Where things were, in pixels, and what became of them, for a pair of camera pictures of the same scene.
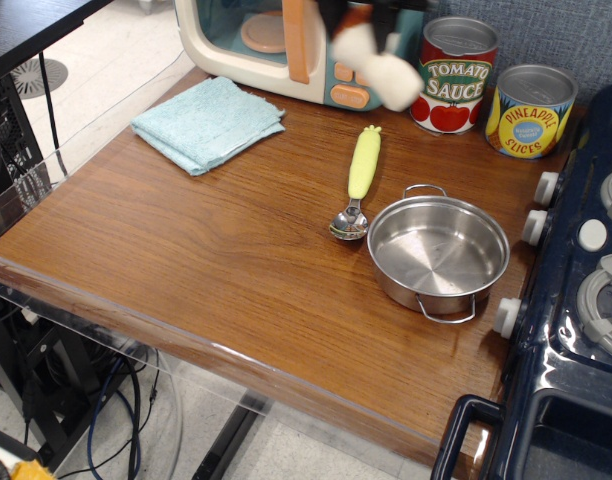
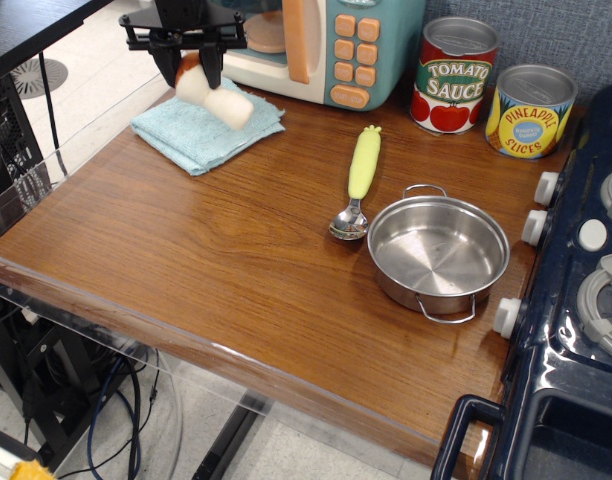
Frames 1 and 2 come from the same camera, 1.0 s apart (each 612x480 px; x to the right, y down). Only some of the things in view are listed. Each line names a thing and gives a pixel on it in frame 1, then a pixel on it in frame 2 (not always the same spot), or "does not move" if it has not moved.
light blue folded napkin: (201, 125) does not move
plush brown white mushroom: (354, 42) -> (192, 86)
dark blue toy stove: (563, 412) does not move
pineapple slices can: (530, 110) does not move
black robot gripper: (382, 7) -> (175, 25)
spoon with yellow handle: (351, 222) does not move
